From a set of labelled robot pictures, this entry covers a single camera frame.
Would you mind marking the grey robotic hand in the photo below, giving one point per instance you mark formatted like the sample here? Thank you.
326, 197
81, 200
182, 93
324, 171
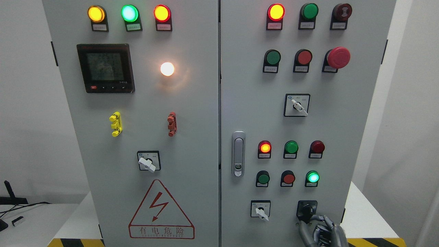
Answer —
328, 234

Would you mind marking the black rotary knob switch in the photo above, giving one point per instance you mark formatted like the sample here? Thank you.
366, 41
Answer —
305, 210

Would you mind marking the white cabinet base platform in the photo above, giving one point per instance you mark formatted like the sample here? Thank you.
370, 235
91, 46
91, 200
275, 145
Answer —
363, 225

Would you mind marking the green light button lower right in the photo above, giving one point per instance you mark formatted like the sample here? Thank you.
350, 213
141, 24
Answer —
312, 178

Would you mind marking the red push button lower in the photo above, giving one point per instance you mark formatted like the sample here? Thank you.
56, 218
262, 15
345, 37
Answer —
287, 179

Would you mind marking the red push button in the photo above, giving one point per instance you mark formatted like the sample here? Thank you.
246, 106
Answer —
287, 179
302, 60

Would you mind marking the green push button lower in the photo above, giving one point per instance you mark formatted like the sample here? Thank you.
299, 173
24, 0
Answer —
262, 179

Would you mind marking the green push button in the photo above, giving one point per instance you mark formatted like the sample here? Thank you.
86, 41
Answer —
262, 179
271, 61

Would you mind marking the red indicator lower right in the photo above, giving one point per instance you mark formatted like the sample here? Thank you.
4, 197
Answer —
316, 149

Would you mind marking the green indicator lower middle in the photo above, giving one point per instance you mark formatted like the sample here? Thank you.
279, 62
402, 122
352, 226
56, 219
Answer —
290, 149

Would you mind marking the red lit indicator lower left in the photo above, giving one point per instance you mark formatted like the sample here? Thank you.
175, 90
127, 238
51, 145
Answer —
264, 149

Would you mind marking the grey right cabinet door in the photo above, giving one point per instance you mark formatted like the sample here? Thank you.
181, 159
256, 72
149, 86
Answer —
252, 101

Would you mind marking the grey cabinet door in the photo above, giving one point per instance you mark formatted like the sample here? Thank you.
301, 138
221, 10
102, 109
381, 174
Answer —
252, 101
189, 159

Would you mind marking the red electric hazard warning sticker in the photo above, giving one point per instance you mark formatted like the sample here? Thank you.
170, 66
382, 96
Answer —
159, 216

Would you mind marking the red emergency stop mushroom button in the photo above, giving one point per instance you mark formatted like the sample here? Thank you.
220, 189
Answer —
336, 59

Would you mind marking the red push button upper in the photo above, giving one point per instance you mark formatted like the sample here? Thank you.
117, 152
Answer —
302, 60

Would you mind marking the green push button upper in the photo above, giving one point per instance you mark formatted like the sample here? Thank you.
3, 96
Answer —
271, 61

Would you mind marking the red terminal connector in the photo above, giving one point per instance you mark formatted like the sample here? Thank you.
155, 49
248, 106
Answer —
172, 124

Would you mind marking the dark red buzzer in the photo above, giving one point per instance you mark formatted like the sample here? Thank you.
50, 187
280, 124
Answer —
340, 15

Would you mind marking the green indicator light top right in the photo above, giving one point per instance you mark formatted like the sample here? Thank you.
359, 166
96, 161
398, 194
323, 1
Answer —
307, 16

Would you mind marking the orange indicator light right door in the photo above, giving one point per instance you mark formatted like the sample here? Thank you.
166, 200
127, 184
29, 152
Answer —
274, 17

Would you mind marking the orange indicator light door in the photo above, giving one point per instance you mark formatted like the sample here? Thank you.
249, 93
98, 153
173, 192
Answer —
163, 20
274, 17

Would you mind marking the white lit indicator lamp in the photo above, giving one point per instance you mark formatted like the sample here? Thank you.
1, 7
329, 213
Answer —
167, 69

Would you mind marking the yellow terminal connector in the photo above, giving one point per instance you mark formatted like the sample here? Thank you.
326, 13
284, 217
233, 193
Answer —
116, 123

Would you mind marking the grey left cabinet door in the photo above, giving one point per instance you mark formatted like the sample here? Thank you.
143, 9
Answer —
189, 159

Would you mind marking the black digital power meter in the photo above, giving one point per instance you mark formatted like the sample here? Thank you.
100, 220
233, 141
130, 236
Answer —
106, 68

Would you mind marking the orange indicator light left door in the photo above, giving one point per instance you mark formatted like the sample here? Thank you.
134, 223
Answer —
163, 20

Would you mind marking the green lit indicator light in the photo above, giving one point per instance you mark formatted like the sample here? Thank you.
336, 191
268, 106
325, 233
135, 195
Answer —
131, 17

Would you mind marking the small black white adapter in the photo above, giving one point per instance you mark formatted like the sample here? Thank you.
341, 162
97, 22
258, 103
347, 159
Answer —
17, 221

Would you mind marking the black device with antenna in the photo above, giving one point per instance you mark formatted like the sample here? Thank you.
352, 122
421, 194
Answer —
11, 199

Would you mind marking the yellow indicator light top left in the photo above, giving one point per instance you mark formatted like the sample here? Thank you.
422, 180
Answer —
98, 18

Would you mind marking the black stand base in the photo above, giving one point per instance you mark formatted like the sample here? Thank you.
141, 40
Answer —
3, 225

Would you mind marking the white selector switch lower right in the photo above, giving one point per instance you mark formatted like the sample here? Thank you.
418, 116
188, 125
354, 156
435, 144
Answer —
260, 209

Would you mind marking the white selector switch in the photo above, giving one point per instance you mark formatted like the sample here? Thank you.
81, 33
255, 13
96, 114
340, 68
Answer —
260, 209
296, 105

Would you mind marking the silver door latch handle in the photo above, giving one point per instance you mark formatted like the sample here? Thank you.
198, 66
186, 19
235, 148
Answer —
238, 153

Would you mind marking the white selector switch upper right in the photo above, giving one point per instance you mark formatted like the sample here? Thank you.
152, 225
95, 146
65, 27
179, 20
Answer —
296, 105

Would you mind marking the white selector switch left door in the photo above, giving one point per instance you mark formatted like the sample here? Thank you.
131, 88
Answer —
149, 161

